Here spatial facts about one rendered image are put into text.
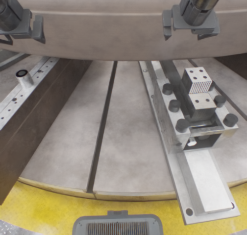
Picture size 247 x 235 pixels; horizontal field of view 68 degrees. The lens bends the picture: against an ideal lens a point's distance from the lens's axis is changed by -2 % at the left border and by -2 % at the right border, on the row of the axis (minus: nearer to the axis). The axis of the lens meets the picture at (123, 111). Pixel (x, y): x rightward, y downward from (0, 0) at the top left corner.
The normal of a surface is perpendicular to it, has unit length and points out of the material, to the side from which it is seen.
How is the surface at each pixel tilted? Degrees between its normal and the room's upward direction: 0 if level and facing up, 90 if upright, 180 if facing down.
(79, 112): 0
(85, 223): 0
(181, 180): 0
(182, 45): 90
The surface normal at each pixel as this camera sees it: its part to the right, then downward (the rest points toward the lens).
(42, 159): -0.01, -0.64
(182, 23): 0.00, -0.17
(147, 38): 0.02, 0.77
